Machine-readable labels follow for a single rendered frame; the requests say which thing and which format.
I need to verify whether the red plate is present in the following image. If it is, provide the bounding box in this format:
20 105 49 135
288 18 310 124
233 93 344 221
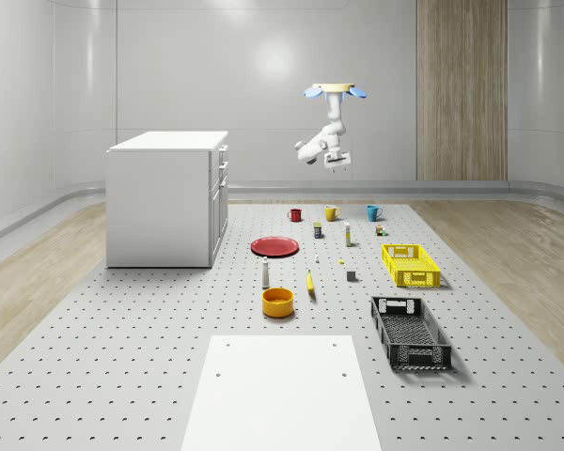
250 236 301 258

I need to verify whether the yellow bowl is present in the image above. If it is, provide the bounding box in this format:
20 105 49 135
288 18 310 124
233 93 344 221
261 287 295 319

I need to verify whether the dark grey basket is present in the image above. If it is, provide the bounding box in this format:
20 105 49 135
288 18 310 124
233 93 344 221
369 296 454 372

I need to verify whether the white cabinet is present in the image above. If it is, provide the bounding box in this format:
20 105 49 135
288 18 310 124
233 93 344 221
105 130 230 270

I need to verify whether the drone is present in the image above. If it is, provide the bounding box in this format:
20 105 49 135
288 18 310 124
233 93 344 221
302 83 369 101

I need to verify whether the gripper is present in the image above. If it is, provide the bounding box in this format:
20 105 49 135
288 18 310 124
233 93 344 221
322 149 353 177

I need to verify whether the white board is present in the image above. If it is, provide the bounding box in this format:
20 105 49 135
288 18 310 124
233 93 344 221
180 334 384 451

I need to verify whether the yellow basket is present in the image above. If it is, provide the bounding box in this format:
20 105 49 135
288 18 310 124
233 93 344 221
381 243 443 288

